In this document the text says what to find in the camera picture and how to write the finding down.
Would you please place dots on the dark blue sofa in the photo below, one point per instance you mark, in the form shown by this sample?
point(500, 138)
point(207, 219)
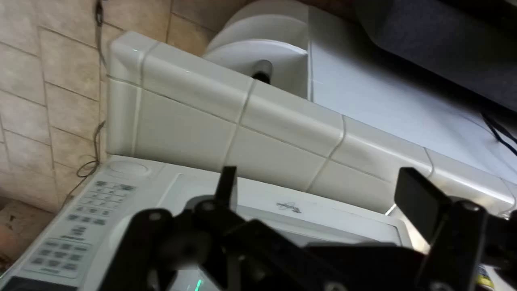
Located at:
point(469, 43)

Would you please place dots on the white tiled counter shelf unit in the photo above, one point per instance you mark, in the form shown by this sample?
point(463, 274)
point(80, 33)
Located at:
point(298, 98)

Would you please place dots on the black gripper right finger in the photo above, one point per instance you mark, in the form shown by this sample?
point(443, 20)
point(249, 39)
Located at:
point(427, 207)

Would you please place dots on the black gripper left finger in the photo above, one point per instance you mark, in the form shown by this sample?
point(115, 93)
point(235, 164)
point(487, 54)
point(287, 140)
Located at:
point(227, 186)

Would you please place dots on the white microwave oven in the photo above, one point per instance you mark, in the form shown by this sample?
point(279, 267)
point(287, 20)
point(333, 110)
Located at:
point(143, 225)

